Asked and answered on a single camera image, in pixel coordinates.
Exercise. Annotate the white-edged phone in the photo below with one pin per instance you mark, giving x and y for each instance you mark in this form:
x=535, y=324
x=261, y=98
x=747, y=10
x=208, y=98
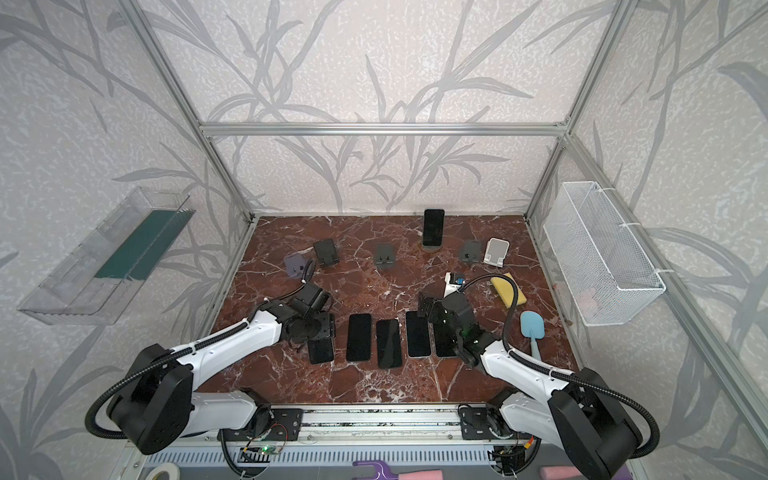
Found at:
x=418, y=337

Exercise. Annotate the purple pink scoop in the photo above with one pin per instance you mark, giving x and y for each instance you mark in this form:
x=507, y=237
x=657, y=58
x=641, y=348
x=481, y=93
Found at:
x=557, y=472

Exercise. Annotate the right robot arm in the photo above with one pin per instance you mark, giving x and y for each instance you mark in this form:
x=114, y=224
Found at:
x=598, y=428

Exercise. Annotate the purple plastic tool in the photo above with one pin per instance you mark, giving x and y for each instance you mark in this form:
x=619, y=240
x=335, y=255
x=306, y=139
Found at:
x=382, y=471

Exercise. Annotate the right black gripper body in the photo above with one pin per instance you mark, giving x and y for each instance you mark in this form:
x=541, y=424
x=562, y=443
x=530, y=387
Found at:
x=442, y=303

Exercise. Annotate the teal phone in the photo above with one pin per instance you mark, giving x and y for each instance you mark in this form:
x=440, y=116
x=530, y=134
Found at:
x=444, y=340

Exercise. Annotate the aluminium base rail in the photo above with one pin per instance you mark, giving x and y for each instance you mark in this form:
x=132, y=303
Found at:
x=400, y=435

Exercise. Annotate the white wire mesh basket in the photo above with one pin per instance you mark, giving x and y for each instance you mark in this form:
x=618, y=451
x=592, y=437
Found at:
x=608, y=274

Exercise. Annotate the black phone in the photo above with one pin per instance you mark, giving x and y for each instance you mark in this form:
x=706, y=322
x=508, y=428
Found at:
x=389, y=351
x=359, y=338

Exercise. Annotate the yellow sponge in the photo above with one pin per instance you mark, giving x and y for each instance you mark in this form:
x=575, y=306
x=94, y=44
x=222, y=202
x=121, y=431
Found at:
x=506, y=292

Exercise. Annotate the black folding phone stand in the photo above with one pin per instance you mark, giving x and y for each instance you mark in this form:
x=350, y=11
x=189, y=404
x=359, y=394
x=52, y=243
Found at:
x=326, y=252

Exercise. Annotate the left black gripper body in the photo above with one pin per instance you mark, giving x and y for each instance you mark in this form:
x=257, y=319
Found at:
x=318, y=299

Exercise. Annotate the white tape roll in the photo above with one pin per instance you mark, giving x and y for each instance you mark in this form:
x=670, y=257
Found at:
x=165, y=471

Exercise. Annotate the dark phone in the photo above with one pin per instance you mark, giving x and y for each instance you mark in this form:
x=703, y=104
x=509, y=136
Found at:
x=433, y=228

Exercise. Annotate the white folding phone stand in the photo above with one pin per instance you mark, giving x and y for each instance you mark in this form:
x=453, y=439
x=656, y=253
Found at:
x=496, y=252

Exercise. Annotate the pink-edged phone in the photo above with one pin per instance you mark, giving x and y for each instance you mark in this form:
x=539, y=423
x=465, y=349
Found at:
x=321, y=351

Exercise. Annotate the light blue sponge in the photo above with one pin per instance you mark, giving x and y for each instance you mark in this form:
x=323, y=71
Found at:
x=532, y=327

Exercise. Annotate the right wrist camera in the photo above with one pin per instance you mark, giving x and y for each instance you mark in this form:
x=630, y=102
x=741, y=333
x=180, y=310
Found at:
x=453, y=282

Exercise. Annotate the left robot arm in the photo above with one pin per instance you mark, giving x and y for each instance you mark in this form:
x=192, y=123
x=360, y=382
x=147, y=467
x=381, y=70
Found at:
x=159, y=401

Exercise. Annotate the grey round phone stand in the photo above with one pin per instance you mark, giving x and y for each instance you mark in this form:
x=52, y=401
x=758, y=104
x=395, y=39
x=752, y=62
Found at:
x=471, y=252

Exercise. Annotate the clear acrylic wall shelf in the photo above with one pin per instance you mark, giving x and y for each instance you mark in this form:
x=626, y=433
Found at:
x=95, y=283

